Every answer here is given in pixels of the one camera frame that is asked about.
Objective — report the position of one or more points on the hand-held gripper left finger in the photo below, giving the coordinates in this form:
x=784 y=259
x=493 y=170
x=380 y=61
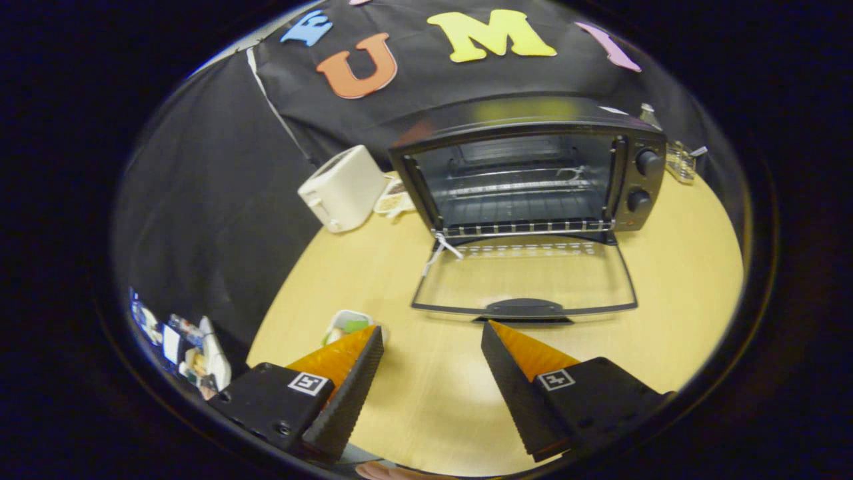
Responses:
x=350 y=393

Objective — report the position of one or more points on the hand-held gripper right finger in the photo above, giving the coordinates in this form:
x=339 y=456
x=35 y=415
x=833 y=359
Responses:
x=516 y=393

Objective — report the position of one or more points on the black toaster oven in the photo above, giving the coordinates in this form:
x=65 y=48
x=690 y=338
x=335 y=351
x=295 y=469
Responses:
x=640 y=200

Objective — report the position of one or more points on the white food tray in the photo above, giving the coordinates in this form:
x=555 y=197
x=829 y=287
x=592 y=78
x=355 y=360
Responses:
x=346 y=314

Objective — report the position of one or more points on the white pop-up toaster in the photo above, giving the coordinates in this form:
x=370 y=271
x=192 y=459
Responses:
x=343 y=190

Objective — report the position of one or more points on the small plate with snacks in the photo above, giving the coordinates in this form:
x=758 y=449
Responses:
x=393 y=200

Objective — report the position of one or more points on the black backdrop cloth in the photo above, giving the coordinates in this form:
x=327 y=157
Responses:
x=200 y=200

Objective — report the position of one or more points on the clear glass utensil holder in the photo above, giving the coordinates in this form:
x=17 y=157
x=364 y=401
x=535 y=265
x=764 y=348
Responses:
x=681 y=163

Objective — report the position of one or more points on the clear plastic bottle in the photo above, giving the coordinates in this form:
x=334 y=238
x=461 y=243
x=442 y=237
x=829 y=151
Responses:
x=648 y=116

